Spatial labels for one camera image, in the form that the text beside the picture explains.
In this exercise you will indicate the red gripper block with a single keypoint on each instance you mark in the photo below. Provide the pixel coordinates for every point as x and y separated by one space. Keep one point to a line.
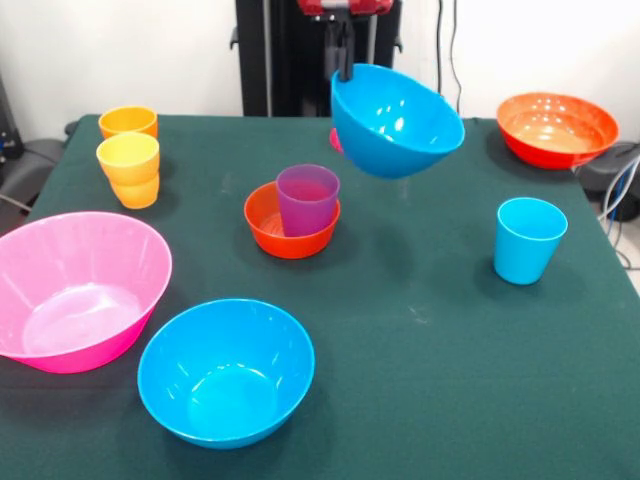
370 6

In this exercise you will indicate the large orange-red plastic bowl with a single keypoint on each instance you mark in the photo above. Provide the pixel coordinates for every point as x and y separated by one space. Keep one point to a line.
555 150

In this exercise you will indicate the purple plastic cup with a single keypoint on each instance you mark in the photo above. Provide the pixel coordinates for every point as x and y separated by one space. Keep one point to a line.
306 210

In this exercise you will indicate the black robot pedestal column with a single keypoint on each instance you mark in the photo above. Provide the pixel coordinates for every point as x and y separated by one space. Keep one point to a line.
252 60

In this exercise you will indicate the grey stand base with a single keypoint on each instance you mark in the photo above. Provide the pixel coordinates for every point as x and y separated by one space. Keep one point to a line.
35 155
607 180

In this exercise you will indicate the blue plastic cup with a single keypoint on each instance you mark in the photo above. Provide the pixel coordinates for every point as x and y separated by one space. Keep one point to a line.
525 245

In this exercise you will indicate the blue plastic bowl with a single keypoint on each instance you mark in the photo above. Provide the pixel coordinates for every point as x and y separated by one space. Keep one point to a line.
400 130
225 380

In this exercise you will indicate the dark green table cloth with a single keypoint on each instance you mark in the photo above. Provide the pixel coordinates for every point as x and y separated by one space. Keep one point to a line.
400 300

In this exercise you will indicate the yellow plastic cup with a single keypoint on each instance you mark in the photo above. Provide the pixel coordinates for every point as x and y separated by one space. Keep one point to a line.
130 165

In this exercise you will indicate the large pink plastic bowl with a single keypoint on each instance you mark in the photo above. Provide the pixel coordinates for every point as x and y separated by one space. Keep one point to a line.
75 300

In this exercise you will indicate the small red plastic bowl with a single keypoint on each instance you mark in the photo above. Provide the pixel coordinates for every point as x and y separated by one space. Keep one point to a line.
295 245

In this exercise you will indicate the small magenta plastic bowl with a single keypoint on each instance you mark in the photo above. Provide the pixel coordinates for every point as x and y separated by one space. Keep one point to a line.
336 141

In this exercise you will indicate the orange plastic cup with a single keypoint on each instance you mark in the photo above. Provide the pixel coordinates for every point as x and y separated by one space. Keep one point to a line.
127 120

